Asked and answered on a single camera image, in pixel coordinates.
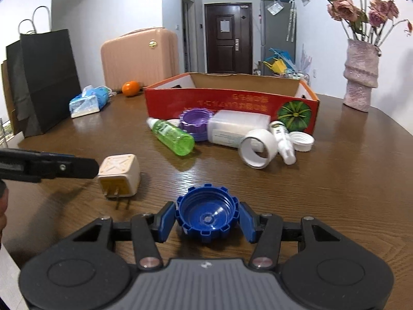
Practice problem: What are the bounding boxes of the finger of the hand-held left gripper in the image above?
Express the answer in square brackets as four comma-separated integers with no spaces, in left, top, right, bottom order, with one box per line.
[0,149,100,183]

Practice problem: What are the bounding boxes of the black paper bag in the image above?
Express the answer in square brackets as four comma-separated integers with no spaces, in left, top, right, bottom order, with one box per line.
[19,6,82,138]
[6,19,33,126]

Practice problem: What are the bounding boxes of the small white spray bottle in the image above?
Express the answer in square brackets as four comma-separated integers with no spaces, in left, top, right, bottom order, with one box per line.
[269,120,297,165]

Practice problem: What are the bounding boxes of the cream power adapter plug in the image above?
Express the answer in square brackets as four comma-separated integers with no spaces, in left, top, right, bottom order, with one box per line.
[97,154,141,210]

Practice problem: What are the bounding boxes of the red cardboard box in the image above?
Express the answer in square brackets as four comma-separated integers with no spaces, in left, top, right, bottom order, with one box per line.
[144,73,321,136]

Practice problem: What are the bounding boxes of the translucent white plastic box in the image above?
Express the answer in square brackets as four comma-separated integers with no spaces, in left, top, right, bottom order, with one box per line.
[207,110,271,149]

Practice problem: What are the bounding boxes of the orange fruit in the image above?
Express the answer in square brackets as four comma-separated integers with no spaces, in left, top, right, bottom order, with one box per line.
[122,81,141,97]

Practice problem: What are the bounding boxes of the grey refrigerator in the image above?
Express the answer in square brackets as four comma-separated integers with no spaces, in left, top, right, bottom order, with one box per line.
[260,0,297,72]

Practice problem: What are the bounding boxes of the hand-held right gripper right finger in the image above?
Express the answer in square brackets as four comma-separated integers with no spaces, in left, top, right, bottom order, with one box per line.
[239,202,349,270]

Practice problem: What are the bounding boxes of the wire rack with bottles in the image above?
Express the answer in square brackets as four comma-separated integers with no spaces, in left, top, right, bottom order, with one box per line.
[274,70,311,84]

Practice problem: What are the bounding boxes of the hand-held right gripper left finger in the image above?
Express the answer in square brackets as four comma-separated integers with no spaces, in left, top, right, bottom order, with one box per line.
[65,202,176,270]

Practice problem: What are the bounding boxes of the person's left hand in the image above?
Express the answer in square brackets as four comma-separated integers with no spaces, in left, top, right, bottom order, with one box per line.
[0,185,8,249]

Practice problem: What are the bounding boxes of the white folded umbrella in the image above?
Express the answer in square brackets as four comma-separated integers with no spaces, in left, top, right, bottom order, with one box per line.
[285,1,297,43]

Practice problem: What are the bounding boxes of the green spray bottle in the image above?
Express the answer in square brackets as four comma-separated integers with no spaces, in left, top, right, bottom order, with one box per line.
[146,117,195,156]

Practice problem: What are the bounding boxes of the pink suitcase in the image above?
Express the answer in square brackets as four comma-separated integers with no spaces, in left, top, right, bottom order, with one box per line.
[101,27,179,92]

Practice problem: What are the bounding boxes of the white tape roll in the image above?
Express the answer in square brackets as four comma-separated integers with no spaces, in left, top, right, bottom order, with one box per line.
[239,128,278,169]

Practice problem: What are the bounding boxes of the dark brown door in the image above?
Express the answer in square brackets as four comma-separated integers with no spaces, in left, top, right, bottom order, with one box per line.
[204,3,253,75]

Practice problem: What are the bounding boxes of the blue tissue pack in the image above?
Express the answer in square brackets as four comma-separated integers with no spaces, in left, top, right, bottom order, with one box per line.
[69,85,112,118]

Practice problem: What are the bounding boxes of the pink textured vase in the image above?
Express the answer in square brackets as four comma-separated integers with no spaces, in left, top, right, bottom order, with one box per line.
[343,38,382,113]

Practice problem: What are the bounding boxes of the purple ridged cap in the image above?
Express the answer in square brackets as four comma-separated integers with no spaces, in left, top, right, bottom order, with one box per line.
[178,107,215,136]

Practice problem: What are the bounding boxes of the blue bottle cap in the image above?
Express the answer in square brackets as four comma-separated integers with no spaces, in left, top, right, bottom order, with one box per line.
[176,184,240,244]

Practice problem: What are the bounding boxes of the white ridged bottle cap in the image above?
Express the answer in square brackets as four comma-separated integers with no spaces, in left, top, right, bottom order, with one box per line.
[289,131,315,152]

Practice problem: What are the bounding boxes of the dried pink roses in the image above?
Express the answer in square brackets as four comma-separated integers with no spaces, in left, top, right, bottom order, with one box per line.
[285,0,413,47]

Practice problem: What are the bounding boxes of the interior doorway frame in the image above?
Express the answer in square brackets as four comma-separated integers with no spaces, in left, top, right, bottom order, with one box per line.
[181,0,198,73]

